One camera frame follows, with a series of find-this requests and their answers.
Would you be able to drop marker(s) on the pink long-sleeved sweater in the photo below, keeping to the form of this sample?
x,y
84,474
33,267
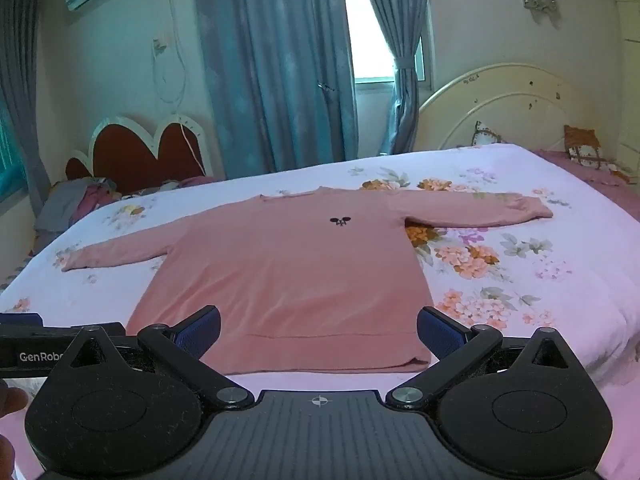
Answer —
x,y
290,270

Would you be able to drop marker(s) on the small dark curtain clip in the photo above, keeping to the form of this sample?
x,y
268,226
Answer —
x,y
327,87

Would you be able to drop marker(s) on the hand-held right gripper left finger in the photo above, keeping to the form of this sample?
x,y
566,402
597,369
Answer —
x,y
200,332

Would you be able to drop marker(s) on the grey-blue side curtain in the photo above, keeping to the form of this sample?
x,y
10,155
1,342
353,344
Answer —
x,y
20,60

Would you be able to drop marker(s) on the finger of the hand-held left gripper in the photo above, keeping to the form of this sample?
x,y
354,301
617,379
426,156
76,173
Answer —
x,y
20,319

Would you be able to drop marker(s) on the small patterned pillow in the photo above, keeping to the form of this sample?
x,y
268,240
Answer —
x,y
487,136

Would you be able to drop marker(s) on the floral white bedsheet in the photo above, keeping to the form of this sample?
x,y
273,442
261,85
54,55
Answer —
x,y
500,280

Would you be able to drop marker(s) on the tied blue curtain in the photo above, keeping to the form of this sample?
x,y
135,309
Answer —
x,y
400,20

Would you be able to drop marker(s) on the white wall socket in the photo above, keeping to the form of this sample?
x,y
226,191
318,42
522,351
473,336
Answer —
x,y
160,45

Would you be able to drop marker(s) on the cream curved headboard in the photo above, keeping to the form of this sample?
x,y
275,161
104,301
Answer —
x,y
525,105

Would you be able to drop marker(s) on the pile of grey and pink clothes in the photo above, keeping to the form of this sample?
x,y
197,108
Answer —
x,y
65,205

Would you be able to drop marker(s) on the bright window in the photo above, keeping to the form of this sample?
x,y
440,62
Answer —
x,y
367,35

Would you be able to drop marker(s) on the wide blue curtain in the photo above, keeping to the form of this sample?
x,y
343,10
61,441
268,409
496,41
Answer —
x,y
275,60

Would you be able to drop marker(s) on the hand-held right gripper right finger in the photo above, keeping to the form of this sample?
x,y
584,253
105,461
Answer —
x,y
439,332

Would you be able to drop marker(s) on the teal side window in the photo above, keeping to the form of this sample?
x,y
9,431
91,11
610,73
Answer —
x,y
10,160

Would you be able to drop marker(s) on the person's left hand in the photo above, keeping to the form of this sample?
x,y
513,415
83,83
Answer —
x,y
12,402

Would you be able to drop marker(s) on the red heart-shaped headboard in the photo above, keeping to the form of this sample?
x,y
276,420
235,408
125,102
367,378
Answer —
x,y
125,155

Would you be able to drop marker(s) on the orange patterned pillow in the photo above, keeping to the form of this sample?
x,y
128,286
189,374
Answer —
x,y
587,147

